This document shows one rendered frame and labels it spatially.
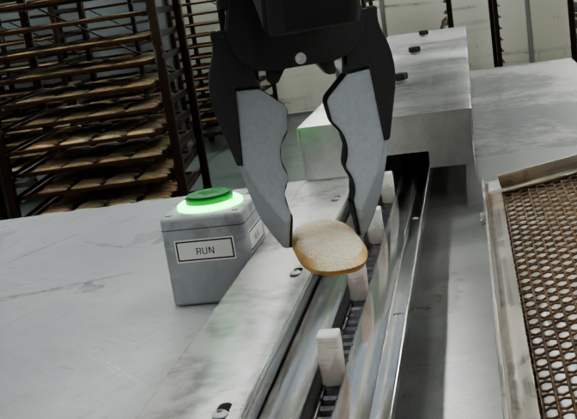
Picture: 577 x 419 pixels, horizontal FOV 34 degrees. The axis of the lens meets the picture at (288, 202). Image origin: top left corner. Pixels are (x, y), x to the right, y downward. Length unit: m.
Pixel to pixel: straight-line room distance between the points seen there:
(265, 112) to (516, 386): 0.20
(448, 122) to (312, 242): 0.47
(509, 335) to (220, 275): 0.36
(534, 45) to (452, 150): 6.59
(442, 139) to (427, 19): 6.56
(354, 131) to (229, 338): 0.15
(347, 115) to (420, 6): 7.01
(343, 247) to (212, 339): 0.12
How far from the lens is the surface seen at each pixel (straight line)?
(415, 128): 0.96
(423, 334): 0.65
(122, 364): 0.68
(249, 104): 0.50
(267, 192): 0.50
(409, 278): 0.63
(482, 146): 1.29
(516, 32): 7.52
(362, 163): 0.51
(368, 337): 0.57
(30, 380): 0.69
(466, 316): 0.67
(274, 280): 0.67
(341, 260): 0.47
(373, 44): 0.50
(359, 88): 0.50
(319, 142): 0.97
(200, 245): 0.76
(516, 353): 0.43
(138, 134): 3.01
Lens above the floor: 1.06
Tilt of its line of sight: 13 degrees down
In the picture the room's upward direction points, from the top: 9 degrees counter-clockwise
